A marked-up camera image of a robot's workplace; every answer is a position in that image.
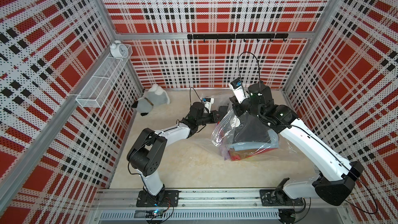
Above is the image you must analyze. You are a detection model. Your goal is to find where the white alarm clock on shelf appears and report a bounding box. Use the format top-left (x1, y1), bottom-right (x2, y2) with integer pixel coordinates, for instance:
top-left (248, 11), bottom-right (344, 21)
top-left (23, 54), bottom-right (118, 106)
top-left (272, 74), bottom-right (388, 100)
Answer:
top-left (110, 40), bottom-right (129, 59)

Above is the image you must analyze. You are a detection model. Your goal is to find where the purple folded garment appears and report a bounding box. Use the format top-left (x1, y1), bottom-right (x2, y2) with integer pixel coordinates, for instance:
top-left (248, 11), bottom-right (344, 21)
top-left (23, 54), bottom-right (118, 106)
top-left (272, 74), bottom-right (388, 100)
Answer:
top-left (219, 131), bottom-right (231, 160)

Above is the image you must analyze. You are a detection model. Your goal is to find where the light blue folded garment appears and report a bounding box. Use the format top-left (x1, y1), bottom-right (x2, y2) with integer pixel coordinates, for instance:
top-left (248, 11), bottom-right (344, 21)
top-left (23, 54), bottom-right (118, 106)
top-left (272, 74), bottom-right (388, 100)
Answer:
top-left (227, 130), bottom-right (279, 152)

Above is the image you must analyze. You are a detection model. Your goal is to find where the clear plastic vacuum bag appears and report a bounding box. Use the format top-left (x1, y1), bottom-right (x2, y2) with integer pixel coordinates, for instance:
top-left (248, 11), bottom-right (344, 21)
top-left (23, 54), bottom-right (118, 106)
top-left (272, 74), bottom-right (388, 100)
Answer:
top-left (198, 93), bottom-right (302, 162)

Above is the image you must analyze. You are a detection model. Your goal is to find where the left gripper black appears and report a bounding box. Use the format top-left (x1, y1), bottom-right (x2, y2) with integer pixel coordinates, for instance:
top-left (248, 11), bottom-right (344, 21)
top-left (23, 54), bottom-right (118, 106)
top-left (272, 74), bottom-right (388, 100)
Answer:
top-left (196, 109), bottom-right (224, 125)

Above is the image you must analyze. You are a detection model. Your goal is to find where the white wire mesh shelf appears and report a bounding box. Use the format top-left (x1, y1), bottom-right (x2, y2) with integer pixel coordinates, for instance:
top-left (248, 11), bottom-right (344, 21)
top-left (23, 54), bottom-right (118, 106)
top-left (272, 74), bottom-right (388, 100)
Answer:
top-left (76, 44), bottom-right (132, 108)

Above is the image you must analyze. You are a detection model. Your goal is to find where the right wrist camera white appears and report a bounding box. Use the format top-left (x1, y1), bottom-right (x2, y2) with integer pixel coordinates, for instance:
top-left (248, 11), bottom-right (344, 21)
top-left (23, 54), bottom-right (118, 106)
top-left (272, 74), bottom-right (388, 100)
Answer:
top-left (230, 78), bottom-right (248, 104)

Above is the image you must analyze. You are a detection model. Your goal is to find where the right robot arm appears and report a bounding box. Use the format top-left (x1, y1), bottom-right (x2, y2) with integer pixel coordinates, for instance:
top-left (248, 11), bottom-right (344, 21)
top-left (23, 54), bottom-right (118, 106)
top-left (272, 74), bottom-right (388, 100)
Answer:
top-left (230, 78), bottom-right (364, 206)

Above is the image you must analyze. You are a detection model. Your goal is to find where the red folded garment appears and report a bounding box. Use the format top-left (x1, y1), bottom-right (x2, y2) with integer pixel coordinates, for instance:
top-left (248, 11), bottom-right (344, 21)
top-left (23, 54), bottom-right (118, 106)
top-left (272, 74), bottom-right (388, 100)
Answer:
top-left (228, 148), bottom-right (275, 161)

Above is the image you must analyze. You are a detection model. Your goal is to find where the black wall hook rail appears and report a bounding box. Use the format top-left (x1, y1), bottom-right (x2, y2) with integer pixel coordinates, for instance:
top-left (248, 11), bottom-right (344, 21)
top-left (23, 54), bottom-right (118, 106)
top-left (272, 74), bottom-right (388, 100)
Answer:
top-left (187, 33), bottom-right (289, 40)

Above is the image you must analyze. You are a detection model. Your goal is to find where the grey white plush toy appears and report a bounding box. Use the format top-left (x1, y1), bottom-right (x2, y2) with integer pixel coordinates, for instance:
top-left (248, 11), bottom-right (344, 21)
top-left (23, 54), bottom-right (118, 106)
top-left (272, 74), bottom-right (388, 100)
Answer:
top-left (132, 84), bottom-right (171, 116)

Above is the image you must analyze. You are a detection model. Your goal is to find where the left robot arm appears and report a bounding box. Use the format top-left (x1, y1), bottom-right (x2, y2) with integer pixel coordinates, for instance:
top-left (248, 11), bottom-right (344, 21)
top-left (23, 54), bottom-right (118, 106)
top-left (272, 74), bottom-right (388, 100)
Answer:
top-left (126, 102), bottom-right (229, 199)

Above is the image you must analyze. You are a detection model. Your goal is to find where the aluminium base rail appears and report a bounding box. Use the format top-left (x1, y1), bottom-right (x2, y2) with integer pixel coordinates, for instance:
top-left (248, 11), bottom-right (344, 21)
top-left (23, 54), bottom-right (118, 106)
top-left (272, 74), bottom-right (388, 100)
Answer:
top-left (87, 188), bottom-right (355, 224)

